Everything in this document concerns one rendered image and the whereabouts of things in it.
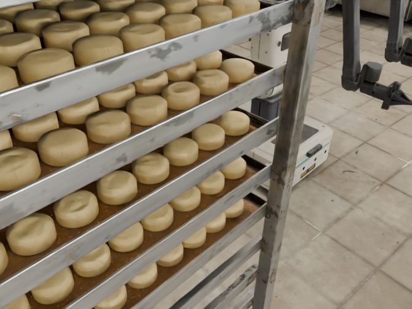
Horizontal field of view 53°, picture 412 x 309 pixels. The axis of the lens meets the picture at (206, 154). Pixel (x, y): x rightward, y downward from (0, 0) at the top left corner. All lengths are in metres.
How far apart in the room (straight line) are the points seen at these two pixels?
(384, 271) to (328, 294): 0.31
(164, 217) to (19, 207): 0.26
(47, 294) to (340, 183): 2.11
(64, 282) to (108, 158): 0.19
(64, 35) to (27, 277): 0.25
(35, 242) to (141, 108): 0.19
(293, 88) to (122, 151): 0.29
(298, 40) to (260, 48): 1.55
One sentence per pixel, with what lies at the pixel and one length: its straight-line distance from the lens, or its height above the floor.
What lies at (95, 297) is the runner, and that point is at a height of 1.05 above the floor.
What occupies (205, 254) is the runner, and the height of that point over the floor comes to 0.97.
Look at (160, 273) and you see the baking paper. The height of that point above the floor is 0.95.
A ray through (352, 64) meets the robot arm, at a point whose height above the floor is 0.85.
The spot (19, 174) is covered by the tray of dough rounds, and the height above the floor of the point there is 1.24.
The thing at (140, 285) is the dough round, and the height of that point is 0.96.
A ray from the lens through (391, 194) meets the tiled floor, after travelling 2.53.
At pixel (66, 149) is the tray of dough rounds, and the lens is 0.44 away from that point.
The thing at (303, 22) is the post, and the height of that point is 1.31.
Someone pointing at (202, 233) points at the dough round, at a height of 0.97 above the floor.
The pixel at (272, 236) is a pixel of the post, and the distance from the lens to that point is 0.81.
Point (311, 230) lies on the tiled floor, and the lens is 2.16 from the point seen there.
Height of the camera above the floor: 1.48
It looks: 35 degrees down
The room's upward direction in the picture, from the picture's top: 1 degrees clockwise
